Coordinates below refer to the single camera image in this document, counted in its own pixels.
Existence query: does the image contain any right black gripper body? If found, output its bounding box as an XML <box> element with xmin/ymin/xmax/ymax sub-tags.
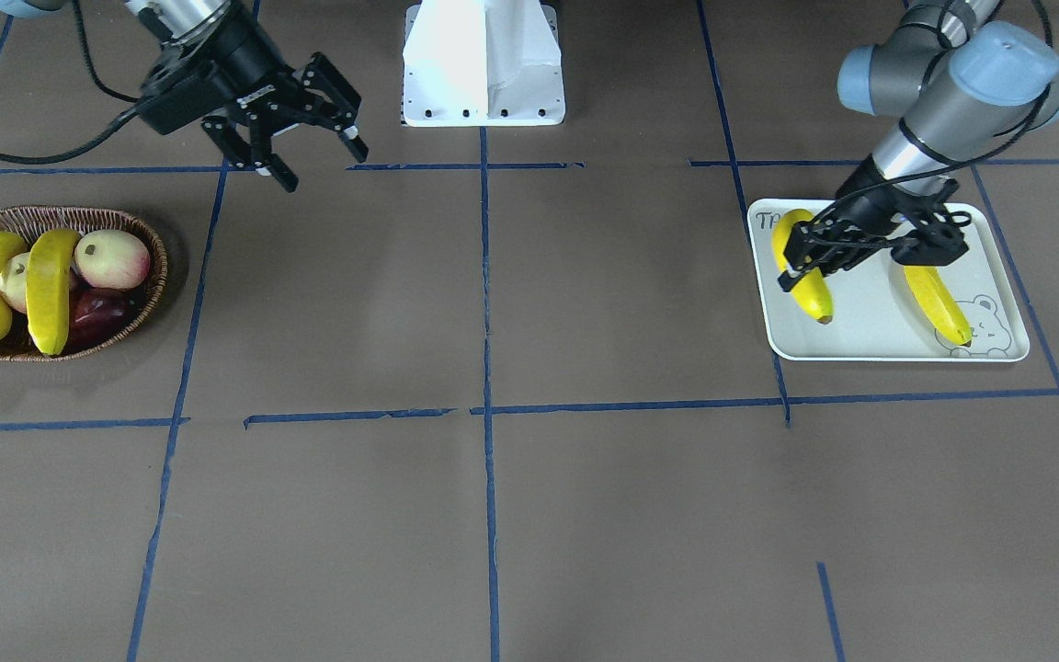
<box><xmin>140</xmin><ymin>7</ymin><xmax>328</xmax><ymax>135</ymax></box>

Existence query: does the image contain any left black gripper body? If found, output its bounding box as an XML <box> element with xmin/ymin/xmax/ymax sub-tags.
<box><xmin>829</xmin><ymin>171</ymin><xmax>968</xmax><ymax>267</ymax></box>

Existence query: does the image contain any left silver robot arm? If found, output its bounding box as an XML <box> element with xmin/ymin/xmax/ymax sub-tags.
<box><xmin>776</xmin><ymin>1</ymin><xmax>1059</xmax><ymax>291</ymax></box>

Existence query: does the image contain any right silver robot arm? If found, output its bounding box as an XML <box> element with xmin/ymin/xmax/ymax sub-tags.
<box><xmin>0</xmin><ymin>1</ymin><xmax>369</xmax><ymax>192</ymax></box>

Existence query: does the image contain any brown wicker basket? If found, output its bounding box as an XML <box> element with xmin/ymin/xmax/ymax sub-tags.
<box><xmin>0</xmin><ymin>205</ymin><xmax>170</xmax><ymax>363</ymax></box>

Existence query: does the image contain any cream bear tray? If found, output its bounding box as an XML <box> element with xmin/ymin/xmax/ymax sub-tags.
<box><xmin>747</xmin><ymin>200</ymin><xmax>1031</xmax><ymax>363</ymax></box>

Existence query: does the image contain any pink white peach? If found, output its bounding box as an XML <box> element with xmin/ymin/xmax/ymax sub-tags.
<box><xmin>73</xmin><ymin>229</ymin><xmax>151</xmax><ymax>291</ymax></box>

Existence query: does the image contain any dark red apple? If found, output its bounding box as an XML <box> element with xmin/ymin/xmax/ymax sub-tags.
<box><xmin>62</xmin><ymin>288</ymin><xmax>142</xmax><ymax>355</ymax></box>

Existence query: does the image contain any white pedestal base plate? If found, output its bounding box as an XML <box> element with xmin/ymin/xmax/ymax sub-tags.
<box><xmin>401</xmin><ymin>1</ymin><xmax>567</xmax><ymax>127</ymax></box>

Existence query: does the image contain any black camera cable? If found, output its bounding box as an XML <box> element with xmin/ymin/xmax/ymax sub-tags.
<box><xmin>814</xmin><ymin>0</ymin><xmax>1054</xmax><ymax>231</ymax></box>
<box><xmin>0</xmin><ymin>0</ymin><xmax>163</xmax><ymax>166</ymax></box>

